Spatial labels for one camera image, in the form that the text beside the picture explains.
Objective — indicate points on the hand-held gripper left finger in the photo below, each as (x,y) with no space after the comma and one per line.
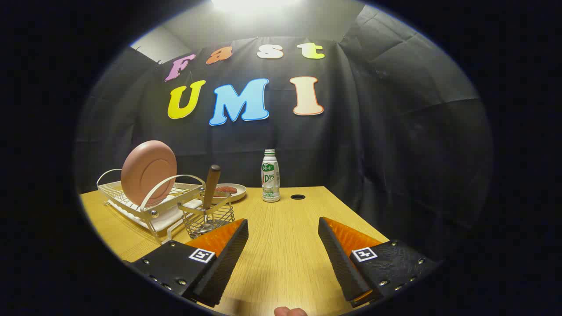
(221,267)

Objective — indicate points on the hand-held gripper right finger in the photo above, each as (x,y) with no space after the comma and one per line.
(344,267)

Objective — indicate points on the pink plate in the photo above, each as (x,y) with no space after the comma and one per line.
(147,173)

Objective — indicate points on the beige plate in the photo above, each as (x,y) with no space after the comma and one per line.
(240,193)

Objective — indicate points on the red meat patty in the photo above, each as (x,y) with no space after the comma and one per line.
(226,189)

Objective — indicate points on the white green-label drink bottle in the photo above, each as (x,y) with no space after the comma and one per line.
(271,180)

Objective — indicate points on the black backdrop cloth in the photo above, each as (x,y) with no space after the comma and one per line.
(373,145)

